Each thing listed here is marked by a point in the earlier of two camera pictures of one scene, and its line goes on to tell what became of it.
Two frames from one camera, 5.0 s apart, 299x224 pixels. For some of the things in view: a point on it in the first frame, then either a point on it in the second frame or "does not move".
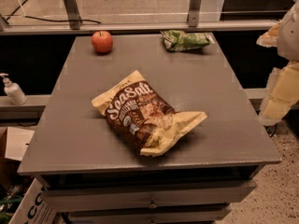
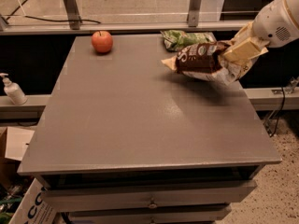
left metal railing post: (71, 7) does not move
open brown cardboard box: (13, 143) does not move
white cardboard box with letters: (32, 210) does not move
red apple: (102, 41) does not move
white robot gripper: (290, 35) → (271, 22)
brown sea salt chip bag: (144, 116) → (205, 61)
